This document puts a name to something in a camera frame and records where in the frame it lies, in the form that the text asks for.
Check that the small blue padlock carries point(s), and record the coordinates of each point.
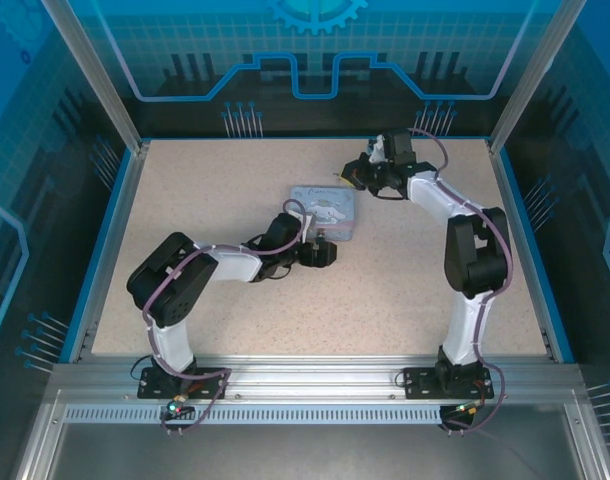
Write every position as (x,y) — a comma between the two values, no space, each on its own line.
(321,234)

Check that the small key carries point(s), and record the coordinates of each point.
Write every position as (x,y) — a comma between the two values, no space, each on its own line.
(337,175)

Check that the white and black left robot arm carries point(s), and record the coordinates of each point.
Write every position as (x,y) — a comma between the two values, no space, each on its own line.
(175,285)

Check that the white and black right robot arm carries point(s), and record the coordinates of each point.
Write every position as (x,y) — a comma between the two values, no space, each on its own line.
(475,250)

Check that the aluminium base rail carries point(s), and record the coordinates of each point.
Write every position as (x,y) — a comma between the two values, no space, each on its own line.
(315,375)

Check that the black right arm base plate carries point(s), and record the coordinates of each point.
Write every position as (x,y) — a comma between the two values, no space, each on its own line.
(415,382)

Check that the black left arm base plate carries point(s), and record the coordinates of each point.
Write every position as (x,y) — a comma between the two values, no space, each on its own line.
(210,385)

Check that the aluminium frame post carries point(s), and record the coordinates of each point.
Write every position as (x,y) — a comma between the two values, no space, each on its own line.
(530,75)
(100,75)

